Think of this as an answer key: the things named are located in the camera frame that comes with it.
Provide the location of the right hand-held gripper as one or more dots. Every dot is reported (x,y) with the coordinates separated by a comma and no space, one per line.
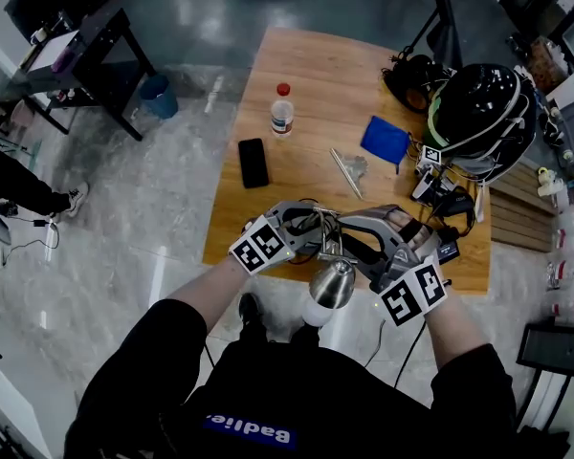
(411,294)

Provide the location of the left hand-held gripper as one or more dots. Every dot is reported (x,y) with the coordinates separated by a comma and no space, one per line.
(260,246)

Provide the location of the silver metal lamp with bulb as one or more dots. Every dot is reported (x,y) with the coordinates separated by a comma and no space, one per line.
(332,282)

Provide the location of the person's right forearm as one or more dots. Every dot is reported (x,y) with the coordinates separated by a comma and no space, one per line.
(452,328)

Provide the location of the person's left forearm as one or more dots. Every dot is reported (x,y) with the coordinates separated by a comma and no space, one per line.
(210,285)

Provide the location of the person's right hand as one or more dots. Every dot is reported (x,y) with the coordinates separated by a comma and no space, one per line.
(402,218)

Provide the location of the silver metal clip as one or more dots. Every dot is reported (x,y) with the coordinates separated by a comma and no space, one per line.
(349,170)

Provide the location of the black smartphone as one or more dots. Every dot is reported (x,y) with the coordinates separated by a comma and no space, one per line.
(253,163)

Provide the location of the small black screen device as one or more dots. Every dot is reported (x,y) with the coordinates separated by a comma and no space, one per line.
(447,251)

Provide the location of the person's black shoe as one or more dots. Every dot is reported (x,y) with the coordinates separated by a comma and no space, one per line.
(249,309)

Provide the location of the blue cloth pouch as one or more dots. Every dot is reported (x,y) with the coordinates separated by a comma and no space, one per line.
(385,139)

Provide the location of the white device with printed tag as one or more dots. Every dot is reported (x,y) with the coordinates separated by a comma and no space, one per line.
(430,155)

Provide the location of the clear water bottle red cap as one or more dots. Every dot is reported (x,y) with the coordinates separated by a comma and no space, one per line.
(282,113)

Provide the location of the wooden pallet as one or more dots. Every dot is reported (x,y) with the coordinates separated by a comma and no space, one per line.
(521,208)

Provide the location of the person's black clothed torso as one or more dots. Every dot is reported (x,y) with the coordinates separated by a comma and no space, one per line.
(268,390)

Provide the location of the black helmet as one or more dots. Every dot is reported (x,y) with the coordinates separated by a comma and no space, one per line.
(483,108)

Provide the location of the white plastic bottles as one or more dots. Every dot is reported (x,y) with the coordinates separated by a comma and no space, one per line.
(547,182)

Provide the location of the blue waste bin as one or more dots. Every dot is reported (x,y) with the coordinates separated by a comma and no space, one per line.
(159,96)

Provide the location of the pack of clear bottles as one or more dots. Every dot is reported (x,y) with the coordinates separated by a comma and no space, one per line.
(569,266)

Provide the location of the black metal stand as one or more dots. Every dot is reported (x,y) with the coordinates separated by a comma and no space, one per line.
(555,347)

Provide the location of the brown bag of items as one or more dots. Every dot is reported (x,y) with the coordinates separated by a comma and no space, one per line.
(547,65)

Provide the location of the black side table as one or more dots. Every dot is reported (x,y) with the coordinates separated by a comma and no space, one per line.
(100,55)

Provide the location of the white paper sheet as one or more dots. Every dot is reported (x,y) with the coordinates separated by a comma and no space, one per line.
(52,50)

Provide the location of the white cabinet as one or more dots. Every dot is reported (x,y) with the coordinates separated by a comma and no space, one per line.
(9,399)

